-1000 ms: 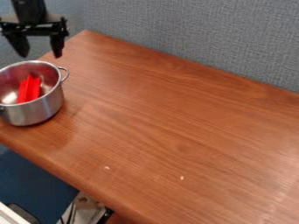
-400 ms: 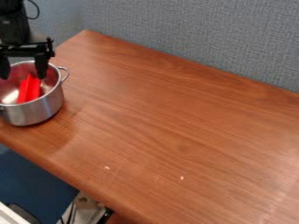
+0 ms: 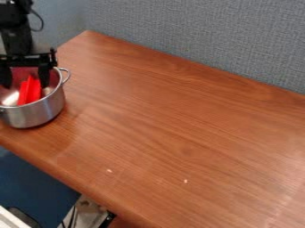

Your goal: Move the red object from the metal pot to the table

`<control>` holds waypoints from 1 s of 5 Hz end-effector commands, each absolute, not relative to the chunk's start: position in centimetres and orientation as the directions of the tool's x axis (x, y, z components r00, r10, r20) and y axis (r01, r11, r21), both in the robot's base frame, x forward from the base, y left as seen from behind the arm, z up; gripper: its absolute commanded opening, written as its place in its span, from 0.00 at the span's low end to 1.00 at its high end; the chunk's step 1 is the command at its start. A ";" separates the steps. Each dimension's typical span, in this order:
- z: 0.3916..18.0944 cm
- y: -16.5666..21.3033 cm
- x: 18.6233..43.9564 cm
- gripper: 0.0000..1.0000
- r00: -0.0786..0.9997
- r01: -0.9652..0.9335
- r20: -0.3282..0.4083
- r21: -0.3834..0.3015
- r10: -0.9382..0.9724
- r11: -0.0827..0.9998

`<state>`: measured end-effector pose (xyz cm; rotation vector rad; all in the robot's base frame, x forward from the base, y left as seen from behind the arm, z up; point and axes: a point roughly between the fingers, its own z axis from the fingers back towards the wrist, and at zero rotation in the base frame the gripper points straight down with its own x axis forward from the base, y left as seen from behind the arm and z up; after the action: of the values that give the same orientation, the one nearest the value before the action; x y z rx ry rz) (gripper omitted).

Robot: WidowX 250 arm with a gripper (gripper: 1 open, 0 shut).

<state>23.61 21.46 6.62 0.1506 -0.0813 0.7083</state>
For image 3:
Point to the metal table leg frame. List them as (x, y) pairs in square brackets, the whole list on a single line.
[(87, 215)]

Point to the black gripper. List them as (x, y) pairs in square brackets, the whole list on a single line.
[(21, 54)]

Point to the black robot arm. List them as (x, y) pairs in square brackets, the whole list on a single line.
[(17, 12)]

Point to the stainless steel pot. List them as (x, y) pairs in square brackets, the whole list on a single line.
[(38, 112)]

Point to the red rectangular block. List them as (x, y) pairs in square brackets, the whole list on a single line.
[(29, 91)]

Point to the white object at corner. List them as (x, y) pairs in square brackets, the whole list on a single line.
[(8, 221)]

